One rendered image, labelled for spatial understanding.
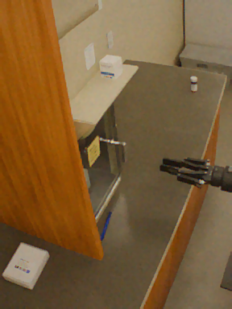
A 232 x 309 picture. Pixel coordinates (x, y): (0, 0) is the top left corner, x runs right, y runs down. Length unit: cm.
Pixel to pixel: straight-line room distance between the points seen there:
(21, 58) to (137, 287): 84
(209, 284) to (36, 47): 189
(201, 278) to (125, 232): 106
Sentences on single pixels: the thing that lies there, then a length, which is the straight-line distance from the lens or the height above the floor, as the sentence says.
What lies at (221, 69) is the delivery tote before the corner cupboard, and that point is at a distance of 379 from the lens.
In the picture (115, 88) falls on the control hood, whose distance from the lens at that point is 105.
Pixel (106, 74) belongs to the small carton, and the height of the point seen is 153.
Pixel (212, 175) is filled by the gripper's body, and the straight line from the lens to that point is 125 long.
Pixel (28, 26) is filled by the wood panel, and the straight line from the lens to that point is 76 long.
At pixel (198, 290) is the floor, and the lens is 229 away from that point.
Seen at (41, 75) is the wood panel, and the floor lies 170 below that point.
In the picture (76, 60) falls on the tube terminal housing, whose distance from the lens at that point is 103.
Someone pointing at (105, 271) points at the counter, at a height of 94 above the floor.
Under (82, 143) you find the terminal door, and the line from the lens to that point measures 112.
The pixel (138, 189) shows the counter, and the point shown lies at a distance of 152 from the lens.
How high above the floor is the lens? 207
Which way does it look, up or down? 42 degrees down
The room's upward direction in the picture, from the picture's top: 7 degrees counter-clockwise
